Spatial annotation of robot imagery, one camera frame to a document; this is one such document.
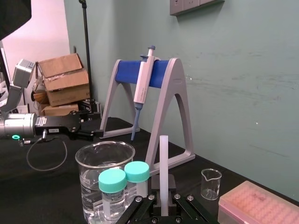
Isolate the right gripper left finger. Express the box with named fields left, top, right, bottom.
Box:
left=118, top=174, right=162, bottom=224

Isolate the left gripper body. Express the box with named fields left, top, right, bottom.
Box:
left=34, top=110, right=83, bottom=141

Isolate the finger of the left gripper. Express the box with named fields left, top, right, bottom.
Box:
left=77, top=129, right=104, bottom=141

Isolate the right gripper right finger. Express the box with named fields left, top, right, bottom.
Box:
left=168, top=174, right=215, bottom=224

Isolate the small cardboard box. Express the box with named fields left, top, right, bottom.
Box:
left=43, top=103, right=79, bottom=117

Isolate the black equipment stack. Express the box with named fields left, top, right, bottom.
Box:
left=78, top=98, right=103, bottom=121

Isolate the large glass beaker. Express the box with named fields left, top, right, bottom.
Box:
left=75, top=140, right=136, bottom=223

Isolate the small glass beaker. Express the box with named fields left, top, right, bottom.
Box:
left=201, top=168, right=222, bottom=201

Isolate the teal capped clear vial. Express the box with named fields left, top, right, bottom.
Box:
left=124, top=161, right=150, bottom=199
left=98, top=168, right=127, bottom=222

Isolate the brown ball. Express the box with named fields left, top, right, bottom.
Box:
left=33, top=90, right=49, bottom=103

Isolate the large open cardboard box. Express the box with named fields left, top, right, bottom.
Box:
left=38, top=53, right=91, bottom=107

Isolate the pink pipette tip box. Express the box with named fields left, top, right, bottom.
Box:
left=218, top=180, right=299, bottom=224

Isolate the white and blue pipette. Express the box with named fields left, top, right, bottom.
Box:
left=130, top=45, right=157, bottom=141

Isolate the black stand pole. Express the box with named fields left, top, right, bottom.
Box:
left=78, top=0, right=94, bottom=101

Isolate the grey and blue pipette stand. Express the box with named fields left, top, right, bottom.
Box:
left=100, top=57, right=196, bottom=176

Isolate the black hanging light cover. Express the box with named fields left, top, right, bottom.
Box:
left=0, top=0, right=32, bottom=42

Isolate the thin dark gripper cable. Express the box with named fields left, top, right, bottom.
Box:
left=18, top=136, right=69, bottom=173

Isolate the grey wall socket panel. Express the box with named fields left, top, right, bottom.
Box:
left=170, top=0, right=225, bottom=17

